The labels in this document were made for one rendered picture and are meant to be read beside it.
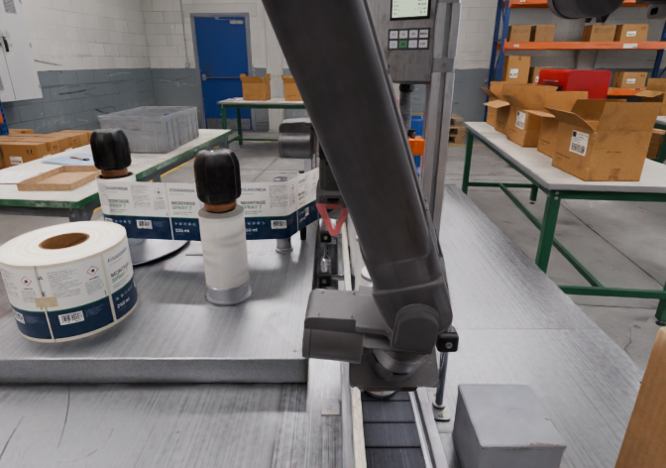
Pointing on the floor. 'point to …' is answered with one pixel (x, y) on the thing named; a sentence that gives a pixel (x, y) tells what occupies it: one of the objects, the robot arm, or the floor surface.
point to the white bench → (74, 208)
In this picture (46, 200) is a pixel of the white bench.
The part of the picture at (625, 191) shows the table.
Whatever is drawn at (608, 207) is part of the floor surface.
